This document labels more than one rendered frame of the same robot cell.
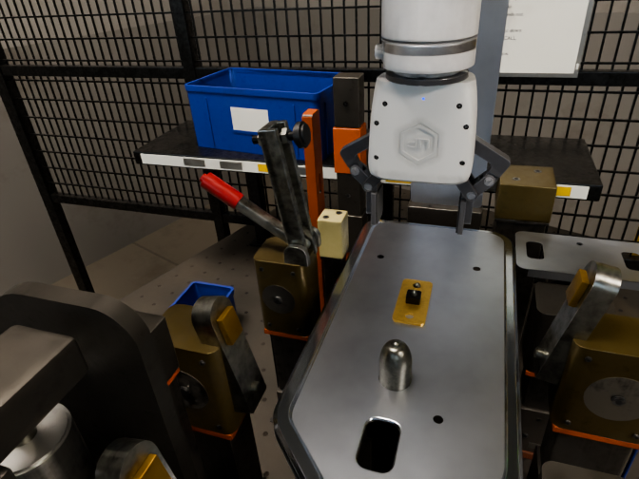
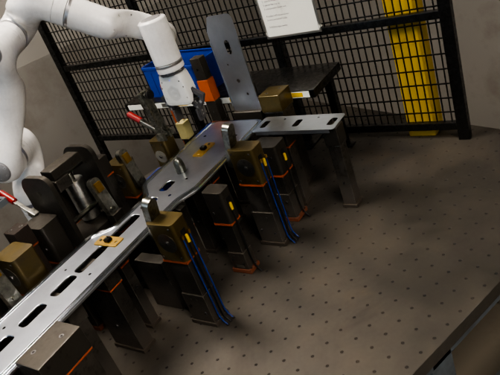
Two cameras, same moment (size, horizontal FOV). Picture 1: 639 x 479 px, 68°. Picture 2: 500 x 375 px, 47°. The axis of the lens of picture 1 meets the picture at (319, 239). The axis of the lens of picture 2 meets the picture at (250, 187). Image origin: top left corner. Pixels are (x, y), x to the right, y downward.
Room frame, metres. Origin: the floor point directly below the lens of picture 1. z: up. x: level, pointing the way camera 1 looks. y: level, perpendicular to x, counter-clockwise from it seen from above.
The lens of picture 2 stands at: (-1.11, -0.80, 1.73)
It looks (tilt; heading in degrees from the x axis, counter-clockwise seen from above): 28 degrees down; 21
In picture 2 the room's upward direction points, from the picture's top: 21 degrees counter-clockwise
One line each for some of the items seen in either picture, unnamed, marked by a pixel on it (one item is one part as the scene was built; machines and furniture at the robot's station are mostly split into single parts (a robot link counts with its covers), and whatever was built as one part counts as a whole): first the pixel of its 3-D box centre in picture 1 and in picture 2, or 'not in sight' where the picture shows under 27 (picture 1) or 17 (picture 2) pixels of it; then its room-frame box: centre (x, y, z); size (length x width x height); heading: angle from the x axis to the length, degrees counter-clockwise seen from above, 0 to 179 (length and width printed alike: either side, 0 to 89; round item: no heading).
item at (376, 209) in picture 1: (366, 192); (173, 110); (0.47, -0.06, 1.14); 0.03 x 0.03 x 0.07; 70
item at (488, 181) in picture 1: (474, 201); (202, 109); (0.43, -0.16, 1.14); 0.03 x 0.03 x 0.07; 70
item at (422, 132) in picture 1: (423, 120); (178, 85); (0.45, -0.11, 1.23); 0.10 x 0.07 x 0.11; 70
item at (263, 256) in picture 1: (287, 350); (177, 181); (0.51, 0.06, 0.87); 0.10 x 0.07 x 0.35; 70
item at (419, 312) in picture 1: (413, 297); (203, 148); (0.45, -0.11, 1.01); 0.08 x 0.04 x 0.01; 160
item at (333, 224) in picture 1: (338, 316); (200, 167); (0.57, -0.02, 0.88); 0.04 x 0.04 x 0.37; 70
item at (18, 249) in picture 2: not in sight; (45, 305); (-0.08, 0.27, 0.89); 0.12 x 0.08 x 0.38; 70
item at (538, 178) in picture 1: (509, 270); (288, 137); (0.66, -0.33, 0.88); 0.08 x 0.08 x 0.36; 70
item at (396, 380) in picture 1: (395, 366); (179, 167); (0.33, -0.07, 1.02); 0.03 x 0.03 x 0.07
